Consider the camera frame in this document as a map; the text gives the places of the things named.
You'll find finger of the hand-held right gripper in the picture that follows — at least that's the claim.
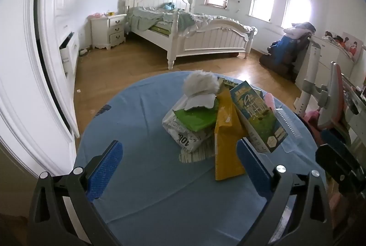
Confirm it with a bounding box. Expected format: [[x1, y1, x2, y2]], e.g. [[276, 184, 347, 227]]
[[315, 128, 366, 201]]

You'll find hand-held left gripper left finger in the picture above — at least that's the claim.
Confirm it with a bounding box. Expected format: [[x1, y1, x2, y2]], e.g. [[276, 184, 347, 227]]
[[27, 140, 123, 246]]

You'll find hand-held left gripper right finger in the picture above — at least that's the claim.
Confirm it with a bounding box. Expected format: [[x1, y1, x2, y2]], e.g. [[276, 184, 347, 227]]
[[236, 137, 334, 246]]

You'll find yellow packet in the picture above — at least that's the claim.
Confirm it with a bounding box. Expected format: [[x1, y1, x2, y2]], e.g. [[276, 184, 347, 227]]
[[214, 89, 249, 181]]

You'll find clear plastic tray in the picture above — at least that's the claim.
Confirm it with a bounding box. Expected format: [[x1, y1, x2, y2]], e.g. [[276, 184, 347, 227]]
[[273, 107, 304, 153]]

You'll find green blue carton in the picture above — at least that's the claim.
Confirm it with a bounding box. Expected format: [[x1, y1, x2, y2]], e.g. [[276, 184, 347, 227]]
[[229, 80, 289, 153]]

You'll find white striped wrapper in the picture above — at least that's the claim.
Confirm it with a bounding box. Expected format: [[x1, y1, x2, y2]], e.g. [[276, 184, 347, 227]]
[[179, 140, 217, 163]]

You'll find green packet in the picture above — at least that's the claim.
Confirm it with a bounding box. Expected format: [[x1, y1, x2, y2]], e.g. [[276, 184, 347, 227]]
[[173, 99, 220, 132]]

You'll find white printed packet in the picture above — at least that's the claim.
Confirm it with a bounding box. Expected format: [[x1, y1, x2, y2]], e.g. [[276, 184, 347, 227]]
[[162, 109, 215, 153]]

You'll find white paper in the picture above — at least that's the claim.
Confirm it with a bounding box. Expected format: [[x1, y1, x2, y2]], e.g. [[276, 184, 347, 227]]
[[184, 93, 217, 111]]

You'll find white black printed box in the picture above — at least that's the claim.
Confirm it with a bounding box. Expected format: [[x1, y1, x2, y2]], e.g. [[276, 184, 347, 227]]
[[217, 77, 264, 98]]

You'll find white fluffy ball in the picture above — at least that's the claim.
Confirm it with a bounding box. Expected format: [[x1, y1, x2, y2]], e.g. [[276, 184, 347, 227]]
[[183, 70, 220, 98]]

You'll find blue tablecloth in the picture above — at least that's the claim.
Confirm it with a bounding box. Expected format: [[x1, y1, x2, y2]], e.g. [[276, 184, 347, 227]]
[[73, 71, 328, 246]]

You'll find pink soft item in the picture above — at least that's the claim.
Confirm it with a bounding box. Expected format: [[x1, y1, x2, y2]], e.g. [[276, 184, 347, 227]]
[[263, 92, 277, 109]]

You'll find pink and grey child chair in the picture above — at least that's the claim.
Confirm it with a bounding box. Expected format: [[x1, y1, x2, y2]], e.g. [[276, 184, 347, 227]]
[[294, 34, 361, 121]]

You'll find brown chair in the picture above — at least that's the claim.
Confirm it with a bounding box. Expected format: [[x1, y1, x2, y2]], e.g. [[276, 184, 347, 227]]
[[260, 34, 312, 80]]

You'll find printed picture board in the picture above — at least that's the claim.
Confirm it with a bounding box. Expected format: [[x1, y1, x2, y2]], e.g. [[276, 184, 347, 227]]
[[341, 31, 364, 61]]

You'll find open white drawer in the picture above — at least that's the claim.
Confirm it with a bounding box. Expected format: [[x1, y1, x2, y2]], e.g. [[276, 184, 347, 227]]
[[59, 31, 76, 75]]

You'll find blue bag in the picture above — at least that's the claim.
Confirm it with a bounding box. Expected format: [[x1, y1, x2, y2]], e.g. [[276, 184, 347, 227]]
[[269, 34, 304, 65]]

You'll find white wardrobe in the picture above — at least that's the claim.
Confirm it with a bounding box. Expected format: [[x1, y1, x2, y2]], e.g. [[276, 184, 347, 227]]
[[0, 0, 81, 175]]

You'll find white nightstand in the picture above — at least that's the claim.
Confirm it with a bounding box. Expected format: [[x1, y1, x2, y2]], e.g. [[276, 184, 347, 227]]
[[91, 14, 127, 50]]

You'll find white wooden bed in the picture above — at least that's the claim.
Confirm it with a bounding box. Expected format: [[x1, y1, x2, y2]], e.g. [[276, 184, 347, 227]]
[[124, 0, 258, 70]]

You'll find pile of clothes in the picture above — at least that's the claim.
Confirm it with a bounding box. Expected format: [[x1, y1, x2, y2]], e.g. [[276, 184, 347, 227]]
[[283, 22, 316, 41]]

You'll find green ruffled blanket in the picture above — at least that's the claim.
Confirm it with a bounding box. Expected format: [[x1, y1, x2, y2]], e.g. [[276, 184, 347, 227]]
[[127, 6, 198, 35]]

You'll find wide white frame window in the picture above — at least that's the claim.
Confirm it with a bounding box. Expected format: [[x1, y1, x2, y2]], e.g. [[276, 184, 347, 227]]
[[282, 0, 313, 28]]

